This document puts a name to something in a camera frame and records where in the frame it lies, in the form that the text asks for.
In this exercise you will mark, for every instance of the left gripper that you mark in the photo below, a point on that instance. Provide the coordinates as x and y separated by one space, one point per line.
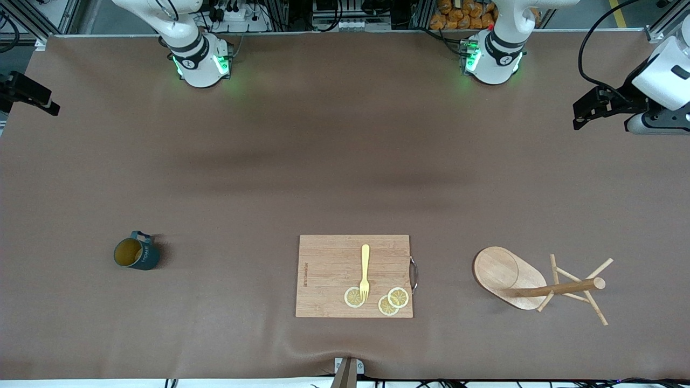
627 95

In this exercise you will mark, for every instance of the teal ribbed mug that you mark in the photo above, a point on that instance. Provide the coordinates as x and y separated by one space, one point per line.
129 253

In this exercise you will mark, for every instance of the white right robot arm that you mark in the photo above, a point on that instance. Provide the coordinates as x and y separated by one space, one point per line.
188 48

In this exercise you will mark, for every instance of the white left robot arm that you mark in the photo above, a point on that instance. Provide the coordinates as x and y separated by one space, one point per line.
496 59

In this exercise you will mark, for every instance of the wooden mug tree rack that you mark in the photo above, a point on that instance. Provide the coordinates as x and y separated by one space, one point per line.
498 272

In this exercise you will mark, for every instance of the orange snack bag pile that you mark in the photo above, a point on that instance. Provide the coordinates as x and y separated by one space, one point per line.
458 19

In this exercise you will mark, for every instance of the brown table mat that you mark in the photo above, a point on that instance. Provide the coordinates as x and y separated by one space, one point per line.
215 188

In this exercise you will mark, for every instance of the white power strip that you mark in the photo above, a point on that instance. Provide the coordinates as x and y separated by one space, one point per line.
237 16

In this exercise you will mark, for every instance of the grey equipment box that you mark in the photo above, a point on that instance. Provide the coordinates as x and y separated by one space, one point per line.
356 24

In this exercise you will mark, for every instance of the lemon slice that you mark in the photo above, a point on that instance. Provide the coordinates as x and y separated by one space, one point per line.
386 308
351 298
400 296

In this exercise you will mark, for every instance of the yellow plastic fork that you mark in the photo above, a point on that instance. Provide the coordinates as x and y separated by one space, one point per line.
365 264

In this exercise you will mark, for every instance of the wooden cutting board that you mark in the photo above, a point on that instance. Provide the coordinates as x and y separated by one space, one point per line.
329 269

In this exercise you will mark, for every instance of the aluminium cage frame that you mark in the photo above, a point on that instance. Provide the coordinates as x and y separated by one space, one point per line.
40 43

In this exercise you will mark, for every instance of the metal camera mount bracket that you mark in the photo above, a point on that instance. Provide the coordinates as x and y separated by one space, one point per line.
345 374

